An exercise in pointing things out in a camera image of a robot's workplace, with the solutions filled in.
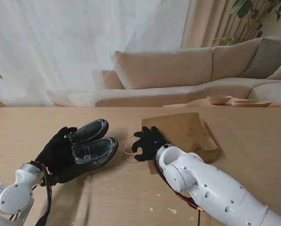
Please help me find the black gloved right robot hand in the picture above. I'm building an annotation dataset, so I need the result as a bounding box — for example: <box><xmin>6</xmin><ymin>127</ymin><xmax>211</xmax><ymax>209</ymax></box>
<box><xmin>131</xmin><ymin>126</ymin><xmax>172</xmax><ymax>163</ymax></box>

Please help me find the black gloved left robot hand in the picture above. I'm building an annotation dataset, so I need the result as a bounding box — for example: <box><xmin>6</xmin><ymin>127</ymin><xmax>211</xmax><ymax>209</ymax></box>
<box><xmin>34</xmin><ymin>126</ymin><xmax>79</xmax><ymax>184</ymax></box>

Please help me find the black leather loafer shoe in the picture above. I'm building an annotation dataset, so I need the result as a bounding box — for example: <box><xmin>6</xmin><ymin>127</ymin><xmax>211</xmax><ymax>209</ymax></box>
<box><xmin>66</xmin><ymin>119</ymin><xmax>109</xmax><ymax>145</ymax></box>
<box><xmin>56</xmin><ymin>137</ymin><xmax>119</xmax><ymax>184</ymax></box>

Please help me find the brown paper bag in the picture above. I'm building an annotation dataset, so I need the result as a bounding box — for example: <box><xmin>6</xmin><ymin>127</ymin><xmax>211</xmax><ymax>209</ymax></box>
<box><xmin>122</xmin><ymin>112</ymin><xmax>218</xmax><ymax>176</ymax></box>

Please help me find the low light wooden side table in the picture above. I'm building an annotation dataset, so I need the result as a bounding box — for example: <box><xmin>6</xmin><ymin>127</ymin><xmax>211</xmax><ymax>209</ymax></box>
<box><xmin>163</xmin><ymin>97</ymin><xmax>281</xmax><ymax>118</ymax></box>

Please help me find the beige corner sofa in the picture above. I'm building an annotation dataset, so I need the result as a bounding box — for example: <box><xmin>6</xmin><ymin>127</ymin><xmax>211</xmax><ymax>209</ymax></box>
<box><xmin>47</xmin><ymin>35</ymin><xmax>281</xmax><ymax>108</ymax></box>

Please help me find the light wooden bowl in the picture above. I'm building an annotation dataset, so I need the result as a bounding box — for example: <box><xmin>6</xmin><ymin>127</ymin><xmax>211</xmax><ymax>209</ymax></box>
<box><xmin>207</xmin><ymin>95</ymin><xmax>233</xmax><ymax>105</ymax></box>

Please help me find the white sheer curtain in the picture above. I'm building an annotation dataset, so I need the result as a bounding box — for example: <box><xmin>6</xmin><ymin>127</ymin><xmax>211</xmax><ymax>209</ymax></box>
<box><xmin>0</xmin><ymin>0</ymin><xmax>190</xmax><ymax>107</ymax></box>

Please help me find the shallow light wooden dish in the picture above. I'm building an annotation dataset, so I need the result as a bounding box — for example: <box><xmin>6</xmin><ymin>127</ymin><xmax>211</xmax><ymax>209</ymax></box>
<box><xmin>231</xmin><ymin>99</ymin><xmax>272</xmax><ymax>108</ymax></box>

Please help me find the beige drape curtain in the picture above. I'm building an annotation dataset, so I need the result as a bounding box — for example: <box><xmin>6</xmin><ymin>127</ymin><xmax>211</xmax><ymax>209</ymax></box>
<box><xmin>179</xmin><ymin>0</ymin><xmax>256</xmax><ymax>49</ymax></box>

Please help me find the grey sofa cushion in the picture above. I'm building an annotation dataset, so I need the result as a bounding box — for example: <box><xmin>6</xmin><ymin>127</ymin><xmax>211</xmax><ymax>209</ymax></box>
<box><xmin>239</xmin><ymin>37</ymin><xmax>281</xmax><ymax>80</ymax></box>

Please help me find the green leafy houseplant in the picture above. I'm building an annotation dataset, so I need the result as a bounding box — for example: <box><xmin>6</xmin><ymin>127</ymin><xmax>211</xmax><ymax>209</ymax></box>
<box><xmin>212</xmin><ymin>0</ymin><xmax>281</xmax><ymax>47</ymax></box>

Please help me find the red black left arm cable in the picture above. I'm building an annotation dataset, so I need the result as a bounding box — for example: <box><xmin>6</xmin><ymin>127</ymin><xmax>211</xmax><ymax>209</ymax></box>
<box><xmin>35</xmin><ymin>163</ymin><xmax>55</xmax><ymax>226</ymax></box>

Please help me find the red black arm cable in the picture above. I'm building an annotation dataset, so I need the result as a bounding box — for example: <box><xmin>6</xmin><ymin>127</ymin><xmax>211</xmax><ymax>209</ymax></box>
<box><xmin>35</xmin><ymin>163</ymin><xmax>55</xmax><ymax>226</ymax></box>
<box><xmin>153</xmin><ymin>160</ymin><xmax>207</xmax><ymax>226</ymax></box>

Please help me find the red black right arm cable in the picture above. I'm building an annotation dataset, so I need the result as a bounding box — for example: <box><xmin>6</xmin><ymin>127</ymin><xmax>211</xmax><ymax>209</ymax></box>
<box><xmin>153</xmin><ymin>160</ymin><xmax>207</xmax><ymax>226</ymax></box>

